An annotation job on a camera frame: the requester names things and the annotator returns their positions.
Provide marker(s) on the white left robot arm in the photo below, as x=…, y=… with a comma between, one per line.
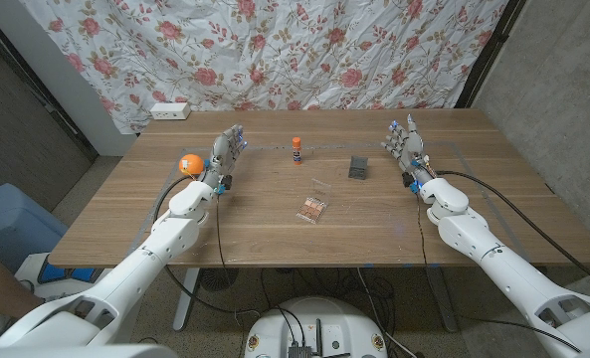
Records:
x=140, y=263

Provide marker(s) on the dark grey block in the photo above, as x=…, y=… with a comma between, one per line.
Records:
x=357, y=167

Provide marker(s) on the blue plastic bin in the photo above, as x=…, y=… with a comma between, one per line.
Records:
x=11, y=224

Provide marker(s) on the grey table leg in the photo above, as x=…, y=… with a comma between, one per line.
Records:
x=444, y=303

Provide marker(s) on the white and blue floor item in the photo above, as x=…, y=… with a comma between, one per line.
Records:
x=31, y=271

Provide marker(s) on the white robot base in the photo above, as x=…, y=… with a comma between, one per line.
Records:
x=324, y=318

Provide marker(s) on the white power strip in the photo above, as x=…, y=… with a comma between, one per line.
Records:
x=170, y=111

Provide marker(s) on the clear eyeshadow palette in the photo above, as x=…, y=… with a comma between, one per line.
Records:
x=312, y=209

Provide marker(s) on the orange capped glue stick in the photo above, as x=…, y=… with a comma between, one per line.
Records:
x=296, y=150

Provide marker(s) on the black backdrop stand pole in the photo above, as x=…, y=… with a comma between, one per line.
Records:
x=488, y=50

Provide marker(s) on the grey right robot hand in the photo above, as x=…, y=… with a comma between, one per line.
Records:
x=411, y=149

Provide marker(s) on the orange fruit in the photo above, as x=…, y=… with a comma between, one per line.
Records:
x=191, y=164

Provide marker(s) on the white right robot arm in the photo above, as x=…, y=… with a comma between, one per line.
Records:
x=498, y=263

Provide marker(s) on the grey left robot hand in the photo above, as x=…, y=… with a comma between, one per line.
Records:
x=223, y=154

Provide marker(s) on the floral backdrop cloth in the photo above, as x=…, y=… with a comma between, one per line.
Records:
x=274, y=50

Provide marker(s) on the white table leg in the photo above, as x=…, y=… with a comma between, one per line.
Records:
x=185, y=303

